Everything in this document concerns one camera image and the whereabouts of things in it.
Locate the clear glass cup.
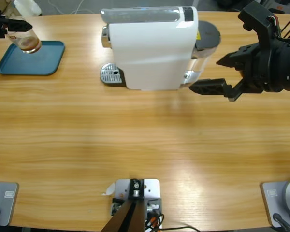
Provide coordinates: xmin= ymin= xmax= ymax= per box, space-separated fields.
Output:
xmin=4 ymin=16 xmax=42 ymax=55

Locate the white capsule coffee machine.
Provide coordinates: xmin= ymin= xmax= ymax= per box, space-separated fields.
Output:
xmin=100 ymin=6 xmax=205 ymax=92

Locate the white plastic bag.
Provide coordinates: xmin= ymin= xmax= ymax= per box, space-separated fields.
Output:
xmin=14 ymin=0 xmax=43 ymax=17

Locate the cardboard box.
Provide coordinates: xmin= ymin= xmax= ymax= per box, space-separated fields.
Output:
xmin=0 ymin=0 xmax=13 ymax=17

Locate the clear water tank dark lid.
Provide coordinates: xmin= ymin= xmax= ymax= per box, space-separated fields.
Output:
xmin=191 ymin=20 xmax=222 ymax=73

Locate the teal plastic tray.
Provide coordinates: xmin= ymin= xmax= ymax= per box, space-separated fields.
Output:
xmin=0 ymin=40 xmax=66 ymax=77

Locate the chrome drip tray grate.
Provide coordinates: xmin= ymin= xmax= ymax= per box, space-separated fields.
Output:
xmin=100 ymin=62 xmax=124 ymax=87

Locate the white tape piece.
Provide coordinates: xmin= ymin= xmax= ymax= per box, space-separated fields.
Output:
xmin=101 ymin=182 xmax=116 ymax=196

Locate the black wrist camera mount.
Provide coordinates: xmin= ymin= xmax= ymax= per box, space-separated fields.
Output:
xmin=238 ymin=1 xmax=281 ymax=50

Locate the white floor cable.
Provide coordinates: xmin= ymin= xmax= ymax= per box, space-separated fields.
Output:
xmin=48 ymin=0 xmax=95 ymax=15

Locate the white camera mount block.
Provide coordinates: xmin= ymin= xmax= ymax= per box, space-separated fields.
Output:
xmin=114 ymin=178 xmax=163 ymax=229

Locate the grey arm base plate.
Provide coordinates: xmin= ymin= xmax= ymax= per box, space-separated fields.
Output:
xmin=0 ymin=181 xmax=19 ymax=227
xmin=260 ymin=180 xmax=290 ymax=228

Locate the orange and black wire bundle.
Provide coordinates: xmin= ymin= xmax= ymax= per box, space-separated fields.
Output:
xmin=145 ymin=212 xmax=165 ymax=230

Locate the thin black cable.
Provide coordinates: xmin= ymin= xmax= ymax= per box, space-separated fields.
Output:
xmin=159 ymin=226 xmax=200 ymax=232

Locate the dark camera post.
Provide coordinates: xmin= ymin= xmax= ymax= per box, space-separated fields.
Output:
xmin=101 ymin=178 xmax=145 ymax=232

